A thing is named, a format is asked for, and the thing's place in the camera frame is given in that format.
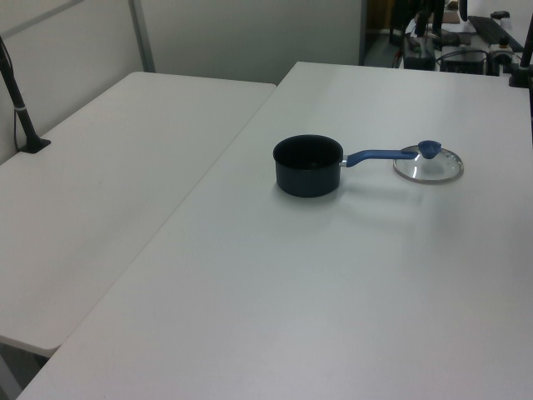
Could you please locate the glass lid with blue knob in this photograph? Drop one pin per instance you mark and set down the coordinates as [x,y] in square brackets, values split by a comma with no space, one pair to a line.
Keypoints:
[429,148]

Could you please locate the dark device with green light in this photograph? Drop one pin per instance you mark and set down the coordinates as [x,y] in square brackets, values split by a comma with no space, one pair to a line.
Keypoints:
[418,52]

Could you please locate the black computer box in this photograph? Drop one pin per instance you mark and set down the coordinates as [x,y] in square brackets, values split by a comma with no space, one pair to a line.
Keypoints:
[462,62]

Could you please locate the white control box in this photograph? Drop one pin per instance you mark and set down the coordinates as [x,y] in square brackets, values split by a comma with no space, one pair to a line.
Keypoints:
[501,52]

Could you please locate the black keyboard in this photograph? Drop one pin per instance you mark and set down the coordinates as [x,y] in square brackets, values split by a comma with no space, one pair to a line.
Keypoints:
[493,29]

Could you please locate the black computer mouse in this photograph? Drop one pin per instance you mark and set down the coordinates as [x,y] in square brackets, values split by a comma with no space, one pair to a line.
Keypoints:
[500,15]

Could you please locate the white partition post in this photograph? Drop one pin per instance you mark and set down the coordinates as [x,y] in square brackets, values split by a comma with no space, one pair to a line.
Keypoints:
[143,41]

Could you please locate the black camera pole with clamp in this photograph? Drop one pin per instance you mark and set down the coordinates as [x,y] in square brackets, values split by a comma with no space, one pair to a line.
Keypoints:
[525,54]
[23,121]

